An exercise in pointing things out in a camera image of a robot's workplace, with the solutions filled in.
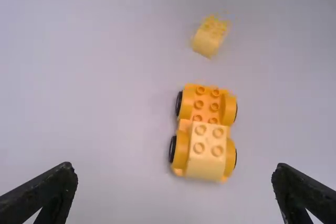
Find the yellow toy brick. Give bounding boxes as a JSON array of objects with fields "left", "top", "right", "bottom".
[{"left": 190, "top": 15, "right": 233, "bottom": 59}]

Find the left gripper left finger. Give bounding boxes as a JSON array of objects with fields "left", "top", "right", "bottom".
[{"left": 0, "top": 161, "right": 79, "bottom": 224}]

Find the yellow toy car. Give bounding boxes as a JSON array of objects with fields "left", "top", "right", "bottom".
[{"left": 167, "top": 82, "right": 239, "bottom": 184}]

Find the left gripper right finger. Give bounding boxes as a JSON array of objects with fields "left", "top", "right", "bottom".
[{"left": 271, "top": 163, "right": 336, "bottom": 224}]

